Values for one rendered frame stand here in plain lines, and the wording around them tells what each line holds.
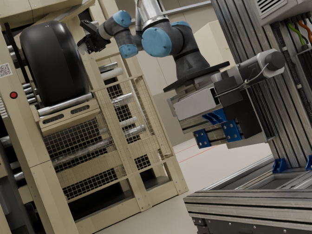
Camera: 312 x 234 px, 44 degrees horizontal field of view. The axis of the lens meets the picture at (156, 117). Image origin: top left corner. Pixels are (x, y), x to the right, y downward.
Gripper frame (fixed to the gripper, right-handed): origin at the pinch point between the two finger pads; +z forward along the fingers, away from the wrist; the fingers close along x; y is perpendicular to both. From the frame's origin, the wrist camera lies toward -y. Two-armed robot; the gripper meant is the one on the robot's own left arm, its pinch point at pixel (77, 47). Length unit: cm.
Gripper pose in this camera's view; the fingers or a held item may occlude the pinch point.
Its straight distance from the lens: 194.1
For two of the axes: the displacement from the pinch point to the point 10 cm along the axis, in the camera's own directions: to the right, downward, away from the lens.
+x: 5.9, -3.1, 7.5
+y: 4.3, 9.0, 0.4
